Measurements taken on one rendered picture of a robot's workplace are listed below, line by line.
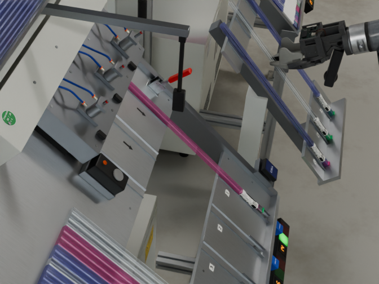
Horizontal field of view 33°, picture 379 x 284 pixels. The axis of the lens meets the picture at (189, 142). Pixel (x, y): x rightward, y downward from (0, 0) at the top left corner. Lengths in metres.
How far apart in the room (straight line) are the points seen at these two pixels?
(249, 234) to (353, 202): 1.24
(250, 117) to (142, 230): 0.44
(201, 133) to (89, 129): 0.45
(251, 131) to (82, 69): 0.74
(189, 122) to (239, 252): 0.33
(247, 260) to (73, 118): 0.56
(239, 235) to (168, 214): 1.07
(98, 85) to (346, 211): 1.64
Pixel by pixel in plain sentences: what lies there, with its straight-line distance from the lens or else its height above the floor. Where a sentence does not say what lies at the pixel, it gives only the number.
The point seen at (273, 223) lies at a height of 0.73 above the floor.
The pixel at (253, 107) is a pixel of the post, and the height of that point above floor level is 0.81.
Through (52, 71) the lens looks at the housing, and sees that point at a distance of 1.17.
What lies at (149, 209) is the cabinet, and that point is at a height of 0.62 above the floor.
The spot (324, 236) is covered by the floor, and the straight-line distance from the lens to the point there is 2.59.
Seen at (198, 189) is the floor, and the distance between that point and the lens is 2.66.
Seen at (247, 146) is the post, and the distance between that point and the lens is 1.90.
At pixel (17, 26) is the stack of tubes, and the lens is 1.01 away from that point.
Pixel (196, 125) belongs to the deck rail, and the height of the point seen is 0.92.
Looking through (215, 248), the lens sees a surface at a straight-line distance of 1.43.
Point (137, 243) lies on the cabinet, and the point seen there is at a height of 0.62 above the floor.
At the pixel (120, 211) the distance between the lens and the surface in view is 1.25.
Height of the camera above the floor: 1.95
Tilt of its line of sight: 43 degrees down
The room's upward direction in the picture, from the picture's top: 5 degrees clockwise
